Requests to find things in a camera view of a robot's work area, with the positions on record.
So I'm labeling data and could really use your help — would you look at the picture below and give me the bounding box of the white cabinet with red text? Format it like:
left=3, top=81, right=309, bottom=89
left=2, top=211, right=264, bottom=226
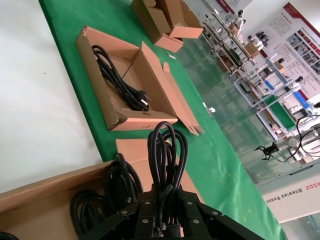
left=256, top=159, right=320, bottom=240

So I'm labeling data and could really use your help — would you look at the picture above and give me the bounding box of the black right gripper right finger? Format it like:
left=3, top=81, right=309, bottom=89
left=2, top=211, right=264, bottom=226
left=176, top=191, right=251, bottom=240

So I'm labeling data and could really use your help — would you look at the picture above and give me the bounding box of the red white poster board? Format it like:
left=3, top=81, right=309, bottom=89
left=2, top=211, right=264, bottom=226
left=264, top=2, right=320, bottom=101

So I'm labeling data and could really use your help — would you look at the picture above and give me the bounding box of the open brown cardboard box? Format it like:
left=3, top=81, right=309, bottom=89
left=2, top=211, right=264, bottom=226
left=0, top=138, right=206, bottom=240
left=75, top=26, right=205, bottom=136

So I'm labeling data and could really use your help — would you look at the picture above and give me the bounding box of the green topped work table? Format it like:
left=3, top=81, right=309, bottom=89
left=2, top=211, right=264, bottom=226
left=256, top=94, right=299, bottom=141

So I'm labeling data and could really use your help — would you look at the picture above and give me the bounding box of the folded brown cardboard box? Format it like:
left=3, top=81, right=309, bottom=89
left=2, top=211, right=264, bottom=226
left=153, top=24, right=205, bottom=53
left=131, top=0, right=203, bottom=36

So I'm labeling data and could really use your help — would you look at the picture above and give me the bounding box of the green table cloth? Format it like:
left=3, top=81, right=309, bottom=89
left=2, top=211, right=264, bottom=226
left=38, top=0, right=287, bottom=240

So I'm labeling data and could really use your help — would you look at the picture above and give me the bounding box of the white humanoid robot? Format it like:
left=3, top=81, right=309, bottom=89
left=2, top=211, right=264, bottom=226
left=234, top=9, right=248, bottom=30

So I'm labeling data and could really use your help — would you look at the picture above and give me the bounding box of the black looped cable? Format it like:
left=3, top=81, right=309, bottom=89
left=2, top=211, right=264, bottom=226
left=296, top=114, right=320, bottom=161

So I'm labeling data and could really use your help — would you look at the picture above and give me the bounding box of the silver metal table clip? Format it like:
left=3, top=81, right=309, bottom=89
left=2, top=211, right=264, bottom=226
left=201, top=101, right=217, bottom=115

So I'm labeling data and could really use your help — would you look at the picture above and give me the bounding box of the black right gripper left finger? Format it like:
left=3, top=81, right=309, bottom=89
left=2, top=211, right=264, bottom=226
left=84, top=191, right=157, bottom=240

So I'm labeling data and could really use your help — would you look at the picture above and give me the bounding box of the black power cable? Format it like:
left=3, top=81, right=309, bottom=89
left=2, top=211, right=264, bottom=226
left=147, top=121, right=189, bottom=238
left=91, top=44, right=151, bottom=111
left=104, top=152, right=144, bottom=211
left=70, top=189, right=119, bottom=237

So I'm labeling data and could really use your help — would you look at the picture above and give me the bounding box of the white shelving rack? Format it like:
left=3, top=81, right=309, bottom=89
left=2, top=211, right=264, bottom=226
left=201, top=9, right=258, bottom=77

